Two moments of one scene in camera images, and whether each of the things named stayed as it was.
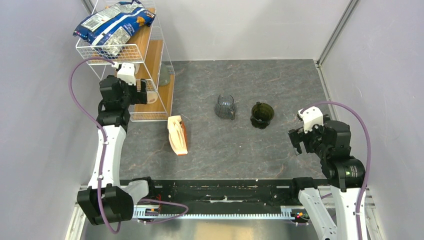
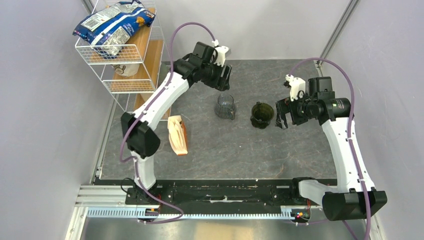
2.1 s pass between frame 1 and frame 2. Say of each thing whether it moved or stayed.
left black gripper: moved
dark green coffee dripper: stayed
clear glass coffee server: stayed
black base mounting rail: stayed
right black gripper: moved
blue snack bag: stayed
